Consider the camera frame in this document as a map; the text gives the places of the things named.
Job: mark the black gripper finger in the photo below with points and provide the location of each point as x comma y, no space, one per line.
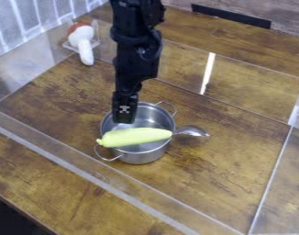
124,107

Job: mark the clear acrylic enclosure wall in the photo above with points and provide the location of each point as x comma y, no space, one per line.
228,79

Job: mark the white red toy mushroom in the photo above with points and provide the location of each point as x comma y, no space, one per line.
79,35

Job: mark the black bar on table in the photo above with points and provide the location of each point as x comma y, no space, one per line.
213,12

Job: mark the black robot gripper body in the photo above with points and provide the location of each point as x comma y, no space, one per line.
135,18

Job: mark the small stainless steel pot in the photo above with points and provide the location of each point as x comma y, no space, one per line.
151,116

